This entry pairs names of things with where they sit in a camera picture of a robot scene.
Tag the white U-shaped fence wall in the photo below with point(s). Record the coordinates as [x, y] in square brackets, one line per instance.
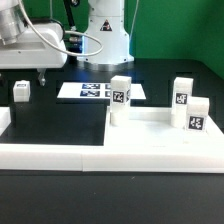
[101, 158]

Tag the white marker sheet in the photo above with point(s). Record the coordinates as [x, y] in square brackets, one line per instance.
[75, 90]

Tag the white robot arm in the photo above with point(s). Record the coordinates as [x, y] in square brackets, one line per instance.
[104, 45]

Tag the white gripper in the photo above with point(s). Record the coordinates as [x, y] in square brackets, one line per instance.
[30, 52]

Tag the white square table top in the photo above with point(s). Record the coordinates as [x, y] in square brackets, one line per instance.
[148, 130]

